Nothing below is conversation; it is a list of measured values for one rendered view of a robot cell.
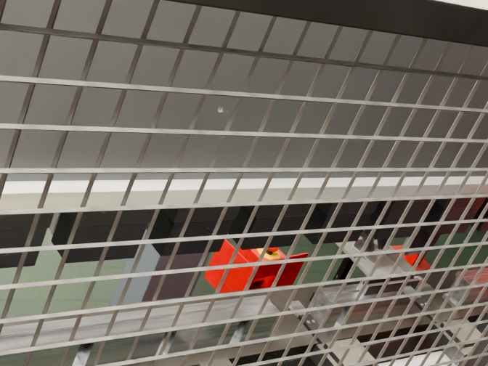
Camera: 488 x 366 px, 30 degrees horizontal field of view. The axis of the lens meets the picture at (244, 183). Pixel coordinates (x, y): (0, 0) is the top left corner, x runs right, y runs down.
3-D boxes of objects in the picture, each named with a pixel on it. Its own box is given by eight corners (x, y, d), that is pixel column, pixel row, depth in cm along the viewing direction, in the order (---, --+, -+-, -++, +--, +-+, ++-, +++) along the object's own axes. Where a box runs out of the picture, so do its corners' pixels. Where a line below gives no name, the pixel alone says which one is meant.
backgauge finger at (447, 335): (417, 290, 237) (426, 275, 235) (486, 359, 221) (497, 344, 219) (387, 294, 229) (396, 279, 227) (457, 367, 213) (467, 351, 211)
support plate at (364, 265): (355, 215, 259) (357, 212, 258) (415, 274, 243) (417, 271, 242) (310, 217, 247) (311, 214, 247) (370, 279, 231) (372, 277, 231)
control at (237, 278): (250, 266, 278) (273, 220, 270) (284, 301, 269) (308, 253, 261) (203, 277, 264) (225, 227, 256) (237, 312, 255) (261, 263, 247)
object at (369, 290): (407, 281, 242) (412, 272, 241) (415, 288, 240) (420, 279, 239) (356, 287, 229) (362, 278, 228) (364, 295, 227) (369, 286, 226)
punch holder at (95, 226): (115, 229, 172) (143, 157, 165) (136, 258, 167) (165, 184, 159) (43, 233, 162) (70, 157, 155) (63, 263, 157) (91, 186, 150)
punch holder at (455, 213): (443, 212, 237) (473, 160, 229) (465, 232, 231) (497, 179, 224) (406, 214, 227) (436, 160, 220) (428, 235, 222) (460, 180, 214)
